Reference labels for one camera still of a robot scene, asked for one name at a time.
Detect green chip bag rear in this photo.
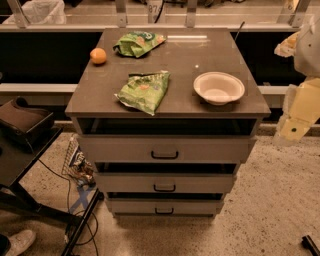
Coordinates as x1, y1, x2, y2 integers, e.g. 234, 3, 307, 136
113, 31, 166, 58

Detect white paper bowl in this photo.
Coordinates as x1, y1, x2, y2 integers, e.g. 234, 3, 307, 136
193, 72, 245, 105

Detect dark tray on table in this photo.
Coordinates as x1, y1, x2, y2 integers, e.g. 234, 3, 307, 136
0, 97, 54, 145

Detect white plastic bag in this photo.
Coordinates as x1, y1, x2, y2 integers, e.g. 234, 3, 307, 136
3, 0, 66, 27

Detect metal railing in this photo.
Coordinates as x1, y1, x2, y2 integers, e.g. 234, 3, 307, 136
0, 0, 320, 31

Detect bottom grey drawer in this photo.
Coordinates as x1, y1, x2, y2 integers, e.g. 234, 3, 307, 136
106, 199, 224, 215

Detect green chip bag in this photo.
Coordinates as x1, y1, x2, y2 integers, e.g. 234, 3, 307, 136
113, 31, 166, 58
115, 71, 170, 116

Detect wire basket with snacks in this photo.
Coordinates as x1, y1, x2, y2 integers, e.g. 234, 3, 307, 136
62, 134, 96, 187

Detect black object floor corner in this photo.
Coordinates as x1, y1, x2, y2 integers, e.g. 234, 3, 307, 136
302, 235, 320, 256

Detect top grey drawer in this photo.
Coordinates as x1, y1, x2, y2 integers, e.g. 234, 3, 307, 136
78, 136, 256, 163

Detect middle grey drawer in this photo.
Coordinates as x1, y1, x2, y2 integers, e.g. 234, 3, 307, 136
94, 173, 234, 193

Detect orange fruit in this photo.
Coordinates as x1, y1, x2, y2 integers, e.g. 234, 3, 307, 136
90, 48, 107, 65

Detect white shoe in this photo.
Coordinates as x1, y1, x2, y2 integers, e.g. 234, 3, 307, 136
1, 230, 36, 256

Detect grey drawer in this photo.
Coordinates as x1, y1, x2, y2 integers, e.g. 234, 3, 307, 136
78, 136, 256, 163
106, 199, 224, 215
94, 173, 234, 193

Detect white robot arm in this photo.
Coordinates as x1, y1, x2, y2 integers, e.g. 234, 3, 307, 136
274, 15, 320, 144

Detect green chip bag front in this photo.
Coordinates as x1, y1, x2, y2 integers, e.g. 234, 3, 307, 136
115, 71, 170, 116

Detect black floor cable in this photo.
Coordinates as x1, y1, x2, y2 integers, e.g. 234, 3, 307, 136
37, 159, 100, 256

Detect grey drawer cabinet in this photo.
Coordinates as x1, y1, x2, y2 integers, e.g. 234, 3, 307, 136
66, 28, 270, 202

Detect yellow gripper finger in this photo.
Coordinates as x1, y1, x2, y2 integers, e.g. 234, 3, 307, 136
275, 77, 320, 142
274, 32, 299, 58

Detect black side table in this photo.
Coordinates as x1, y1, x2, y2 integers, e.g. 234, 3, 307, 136
1, 128, 103, 256

